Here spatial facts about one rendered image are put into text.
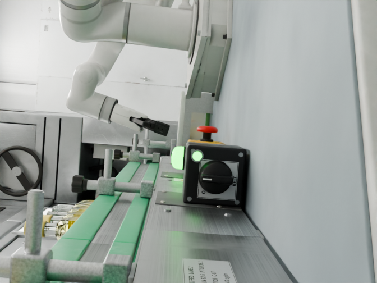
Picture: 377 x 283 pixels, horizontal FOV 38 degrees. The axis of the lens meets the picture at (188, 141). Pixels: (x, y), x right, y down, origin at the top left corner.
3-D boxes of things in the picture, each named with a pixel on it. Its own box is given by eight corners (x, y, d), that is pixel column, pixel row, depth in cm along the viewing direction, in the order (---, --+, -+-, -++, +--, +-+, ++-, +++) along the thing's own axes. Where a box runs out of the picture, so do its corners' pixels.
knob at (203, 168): (230, 195, 73) (233, 199, 69) (197, 192, 72) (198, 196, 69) (233, 161, 72) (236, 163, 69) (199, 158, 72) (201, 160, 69)
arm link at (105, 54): (130, 30, 151) (92, 95, 154) (134, 33, 164) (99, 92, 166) (104, 14, 151) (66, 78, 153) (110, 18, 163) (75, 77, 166)
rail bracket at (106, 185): (155, 196, 89) (74, 190, 89) (159, 151, 89) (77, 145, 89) (154, 200, 85) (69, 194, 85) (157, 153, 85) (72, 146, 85)
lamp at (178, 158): (185, 168, 107) (170, 167, 107) (187, 145, 106) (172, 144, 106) (186, 170, 102) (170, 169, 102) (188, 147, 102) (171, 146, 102)
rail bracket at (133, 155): (157, 196, 149) (111, 192, 149) (161, 135, 148) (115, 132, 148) (156, 197, 146) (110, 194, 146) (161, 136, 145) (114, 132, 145)
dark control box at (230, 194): (238, 199, 81) (182, 195, 81) (243, 145, 80) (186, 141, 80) (246, 209, 73) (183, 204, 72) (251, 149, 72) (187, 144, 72)
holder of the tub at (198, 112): (203, 184, 168) (178, 182, 168) (210, 95, 167) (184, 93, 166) (206, 192, 151) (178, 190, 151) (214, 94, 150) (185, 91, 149)
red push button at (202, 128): (195, 142, 106) (197, 124, 106) (215, 144, 106) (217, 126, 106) (196, 143, 102) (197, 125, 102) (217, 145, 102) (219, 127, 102)
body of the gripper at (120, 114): (107, 121, 164) (142, 133, 165) (102, 123, 154) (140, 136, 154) (115, 97, 163) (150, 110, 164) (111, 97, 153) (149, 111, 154)
